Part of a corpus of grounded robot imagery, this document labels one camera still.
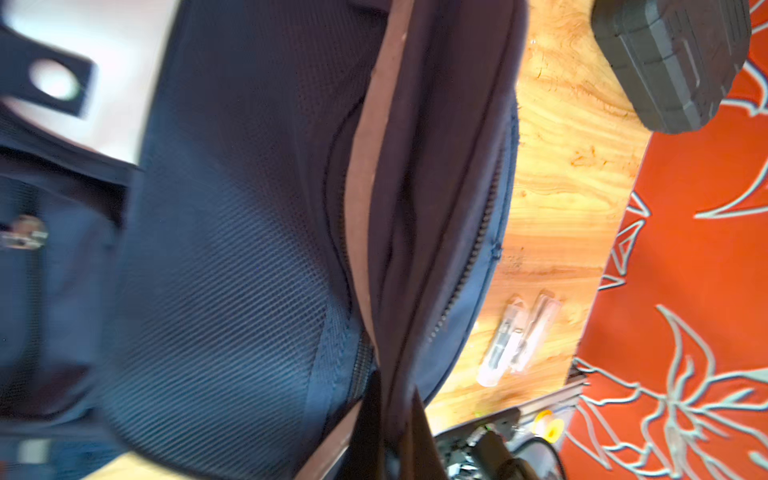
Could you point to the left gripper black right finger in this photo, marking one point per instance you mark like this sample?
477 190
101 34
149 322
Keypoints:
418 455

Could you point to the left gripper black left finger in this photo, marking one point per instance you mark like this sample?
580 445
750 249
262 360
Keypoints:
363 459

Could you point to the black hard plastic case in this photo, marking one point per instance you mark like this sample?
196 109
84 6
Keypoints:
675 60

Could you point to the yellow tape roll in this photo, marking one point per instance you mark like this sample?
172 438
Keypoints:
549 427

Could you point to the navy blue backpack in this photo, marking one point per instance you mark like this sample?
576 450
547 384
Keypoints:
219 218

